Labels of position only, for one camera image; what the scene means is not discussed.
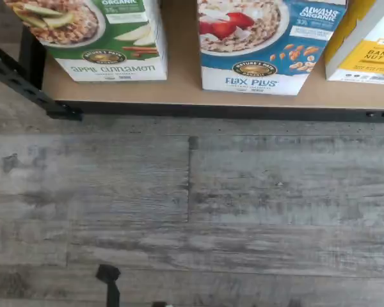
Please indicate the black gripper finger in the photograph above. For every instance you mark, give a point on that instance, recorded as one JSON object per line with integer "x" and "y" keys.
{"x": 159, "y": 304}
{"x": 112, "y": 288}

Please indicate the blue Flax Plus oatmeal box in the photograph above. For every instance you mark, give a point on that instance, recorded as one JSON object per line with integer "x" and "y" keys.
{"x": 262, "y": 48}

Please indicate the green apple cinnamon oatmeal box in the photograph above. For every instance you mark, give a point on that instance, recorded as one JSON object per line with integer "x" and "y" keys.
{"x": 108, "y": 41}

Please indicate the yellow purely elizabeth oatmeal box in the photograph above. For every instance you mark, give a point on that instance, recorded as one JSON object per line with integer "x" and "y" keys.
{"x": 368, "y": 54}

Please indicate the black metal wood shelving unit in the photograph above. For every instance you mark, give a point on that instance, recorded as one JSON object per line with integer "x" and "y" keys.
{"x": 211, "y": 110}

